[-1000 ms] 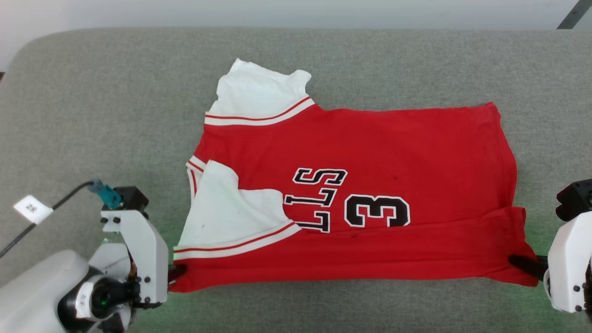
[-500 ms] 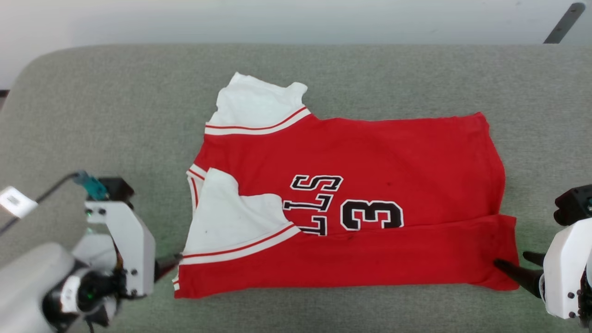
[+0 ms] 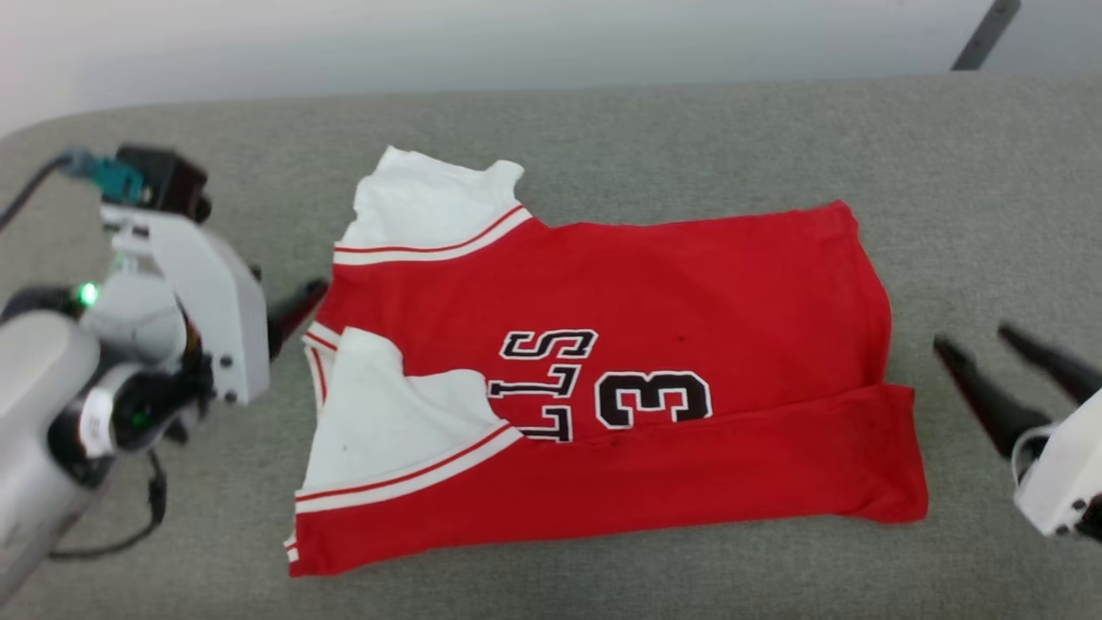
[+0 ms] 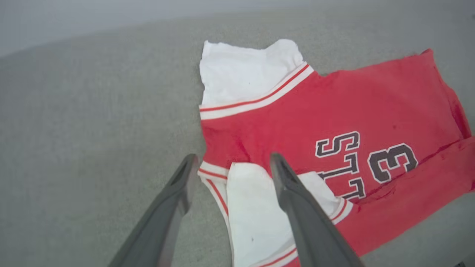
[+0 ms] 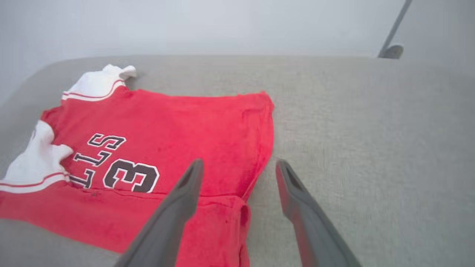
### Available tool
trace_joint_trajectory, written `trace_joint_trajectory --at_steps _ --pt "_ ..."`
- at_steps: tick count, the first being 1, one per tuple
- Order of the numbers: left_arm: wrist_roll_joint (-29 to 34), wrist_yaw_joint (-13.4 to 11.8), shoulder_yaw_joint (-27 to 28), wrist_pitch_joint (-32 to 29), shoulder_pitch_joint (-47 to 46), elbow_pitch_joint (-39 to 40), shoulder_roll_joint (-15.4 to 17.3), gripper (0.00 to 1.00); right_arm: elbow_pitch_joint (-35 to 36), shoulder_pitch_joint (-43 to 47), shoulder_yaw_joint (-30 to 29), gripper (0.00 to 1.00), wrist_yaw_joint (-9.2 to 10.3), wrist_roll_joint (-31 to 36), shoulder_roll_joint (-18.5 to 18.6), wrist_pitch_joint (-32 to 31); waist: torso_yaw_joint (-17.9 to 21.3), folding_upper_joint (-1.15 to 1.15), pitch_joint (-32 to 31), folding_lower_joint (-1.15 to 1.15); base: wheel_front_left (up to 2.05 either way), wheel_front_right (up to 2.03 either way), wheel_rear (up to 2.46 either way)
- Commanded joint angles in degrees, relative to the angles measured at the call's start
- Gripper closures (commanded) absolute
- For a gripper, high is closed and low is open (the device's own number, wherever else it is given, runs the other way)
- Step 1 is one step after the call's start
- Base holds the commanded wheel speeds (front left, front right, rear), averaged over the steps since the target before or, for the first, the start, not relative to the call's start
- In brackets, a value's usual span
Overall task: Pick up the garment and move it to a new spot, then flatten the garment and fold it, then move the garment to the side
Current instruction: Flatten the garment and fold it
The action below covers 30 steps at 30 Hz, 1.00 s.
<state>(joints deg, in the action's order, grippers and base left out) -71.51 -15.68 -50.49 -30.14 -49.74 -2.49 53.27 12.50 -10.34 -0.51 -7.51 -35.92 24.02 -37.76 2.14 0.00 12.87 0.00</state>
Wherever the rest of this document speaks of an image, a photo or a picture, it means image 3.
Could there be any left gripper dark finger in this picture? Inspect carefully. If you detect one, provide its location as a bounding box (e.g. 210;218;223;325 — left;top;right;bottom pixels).
267;278;330;359

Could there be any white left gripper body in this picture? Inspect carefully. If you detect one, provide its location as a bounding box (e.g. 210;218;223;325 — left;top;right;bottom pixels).
99;202;273;406

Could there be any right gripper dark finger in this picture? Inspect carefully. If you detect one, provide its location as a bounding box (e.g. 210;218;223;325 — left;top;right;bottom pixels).
999;323;1102;406
934;336;1054;458

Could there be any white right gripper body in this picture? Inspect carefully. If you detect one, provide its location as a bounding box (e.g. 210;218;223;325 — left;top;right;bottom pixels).
1012;403;1102;540

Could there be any red and white basketball jersey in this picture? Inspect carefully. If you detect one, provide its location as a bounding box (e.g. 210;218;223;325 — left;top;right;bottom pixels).
284;146;929;578

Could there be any dark grey metal bar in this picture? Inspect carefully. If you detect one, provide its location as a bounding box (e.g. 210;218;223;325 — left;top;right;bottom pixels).
951;0;1022;71

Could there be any grey cable with teal connector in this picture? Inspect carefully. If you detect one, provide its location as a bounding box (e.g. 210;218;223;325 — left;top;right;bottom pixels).
0;148;144;232

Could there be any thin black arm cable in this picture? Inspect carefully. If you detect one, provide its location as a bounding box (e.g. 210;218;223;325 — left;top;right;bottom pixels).
50;448;169;559

